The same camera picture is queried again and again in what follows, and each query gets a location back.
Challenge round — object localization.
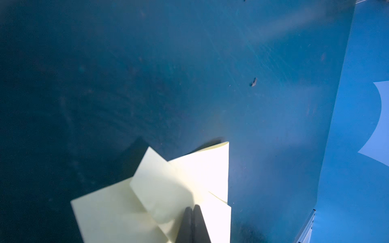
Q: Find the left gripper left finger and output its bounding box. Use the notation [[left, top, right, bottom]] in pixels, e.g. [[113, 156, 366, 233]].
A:
[[175, 207, 193, 243]]

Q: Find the front aluminium rail bed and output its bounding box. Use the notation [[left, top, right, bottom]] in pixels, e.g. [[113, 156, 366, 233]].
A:
[[294, 209, 316, 243]]

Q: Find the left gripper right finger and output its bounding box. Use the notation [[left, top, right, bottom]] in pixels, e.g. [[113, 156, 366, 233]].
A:
[[192, 205, 211, 243]]

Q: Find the yellow square paper sheet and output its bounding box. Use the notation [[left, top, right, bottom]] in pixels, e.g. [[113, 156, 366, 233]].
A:
[[71, 142, 232, 243]]

